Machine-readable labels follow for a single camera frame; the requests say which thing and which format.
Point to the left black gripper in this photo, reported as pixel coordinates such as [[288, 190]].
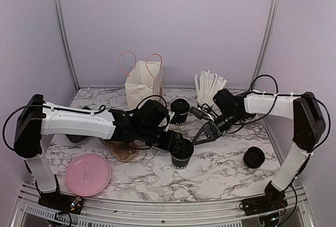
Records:
[[170, 142]]

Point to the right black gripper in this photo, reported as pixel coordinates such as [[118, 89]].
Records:
[[210, 131]]

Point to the black plastic cup lid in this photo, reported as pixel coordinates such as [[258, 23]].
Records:
[[184, 150], [180, 106]]

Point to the stack of paper coffee cups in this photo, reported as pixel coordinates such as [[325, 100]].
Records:
[[251, 119]]

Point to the stack of black cup lids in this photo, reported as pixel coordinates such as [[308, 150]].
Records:
[[254, 157]]

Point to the white paper takeout bag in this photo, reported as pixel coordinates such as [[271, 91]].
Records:
[[145, 78]]

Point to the single black paper coffee cup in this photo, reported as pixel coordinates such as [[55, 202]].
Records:
[[179, 119]]

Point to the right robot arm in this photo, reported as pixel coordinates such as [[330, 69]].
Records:
[[308, 127]]

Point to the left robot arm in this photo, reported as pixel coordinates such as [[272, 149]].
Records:
[[147, 122]]

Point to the brown cardboard cup carrier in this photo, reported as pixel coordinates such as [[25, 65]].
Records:
[[122, 151]]

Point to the bundle of white paper straws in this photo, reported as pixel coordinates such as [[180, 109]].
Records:
[[207, 84]]

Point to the pink round plate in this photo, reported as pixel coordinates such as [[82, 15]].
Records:
[[88, 174]]

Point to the black floral patterned tray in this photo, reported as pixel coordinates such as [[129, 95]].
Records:
[[76, 138]]

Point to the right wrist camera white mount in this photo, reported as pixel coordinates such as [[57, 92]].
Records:
[[200, 114]]

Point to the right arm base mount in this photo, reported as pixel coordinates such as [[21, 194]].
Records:
[[272, 200]]

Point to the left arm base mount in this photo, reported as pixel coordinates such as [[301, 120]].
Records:
[[63, 202]]

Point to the front aluminium frame rail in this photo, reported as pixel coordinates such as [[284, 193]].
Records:
[[104, 212]]

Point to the right aluminium frame post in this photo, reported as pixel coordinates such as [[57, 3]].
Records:
[[270, 23]]

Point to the aluminium frame post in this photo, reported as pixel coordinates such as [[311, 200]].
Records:
[[270, 23], [65, 44]]

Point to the left aluminium frame post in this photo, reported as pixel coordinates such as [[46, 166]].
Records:
[[65, 44]]

